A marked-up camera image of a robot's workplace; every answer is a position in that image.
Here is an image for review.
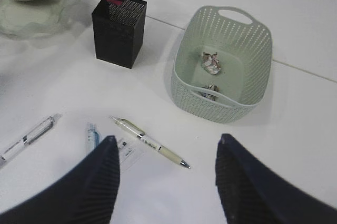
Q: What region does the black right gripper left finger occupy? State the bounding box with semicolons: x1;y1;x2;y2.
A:
1;136;120;223

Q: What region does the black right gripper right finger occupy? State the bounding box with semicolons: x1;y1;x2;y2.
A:
215;134;336;223

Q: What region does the cream white pen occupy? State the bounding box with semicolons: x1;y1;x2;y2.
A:
109;116;191;169

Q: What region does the small grey paper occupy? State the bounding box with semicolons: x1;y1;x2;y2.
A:
197;83;221;102

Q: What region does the pink grey paper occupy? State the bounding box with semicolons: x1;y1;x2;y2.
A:
201;52;221;75

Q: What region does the black mesh pen holder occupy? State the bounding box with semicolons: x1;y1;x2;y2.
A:
92;0;147;69

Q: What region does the light blue pen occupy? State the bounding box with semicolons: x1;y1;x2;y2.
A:
86;123;100;154

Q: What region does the green glass wavy plate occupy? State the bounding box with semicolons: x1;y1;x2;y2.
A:
1;0;80;39

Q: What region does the white grey-grip pen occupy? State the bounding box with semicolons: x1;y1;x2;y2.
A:
1;114;62;168

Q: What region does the green plastic woven basket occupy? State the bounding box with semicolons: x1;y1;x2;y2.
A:
171;6;272;124

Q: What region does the clear plastic ruler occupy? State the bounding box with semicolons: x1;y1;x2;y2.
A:
117;138;144;173

